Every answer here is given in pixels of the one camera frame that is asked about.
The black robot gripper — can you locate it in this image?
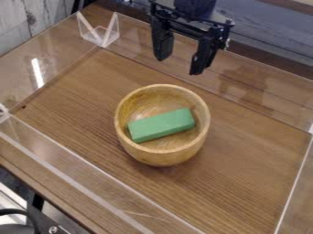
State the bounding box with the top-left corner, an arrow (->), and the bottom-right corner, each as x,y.
150,0 -> 236,75

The brown wooden bowl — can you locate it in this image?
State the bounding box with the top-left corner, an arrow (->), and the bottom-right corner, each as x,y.
114,84 -> 210,166

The green rectangular block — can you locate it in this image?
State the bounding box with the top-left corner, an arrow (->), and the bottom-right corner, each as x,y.
127,108 -> 195,144

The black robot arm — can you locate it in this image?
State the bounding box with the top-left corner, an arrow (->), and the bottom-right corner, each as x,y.
150,0 -> 236,75

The clear acrylic corner bracket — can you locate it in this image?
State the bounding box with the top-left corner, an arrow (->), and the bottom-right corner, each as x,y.
76,12 -> 121,48

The clear acrylic enclosure wall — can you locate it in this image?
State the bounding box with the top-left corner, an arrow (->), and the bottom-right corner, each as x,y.
0,5 -> 313,234

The black table leg bracket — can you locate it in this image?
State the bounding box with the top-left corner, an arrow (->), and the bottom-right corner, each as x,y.
27,193 -> 71,234

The black cable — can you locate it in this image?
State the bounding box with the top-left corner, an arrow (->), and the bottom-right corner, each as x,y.
0,207 -> 39,234

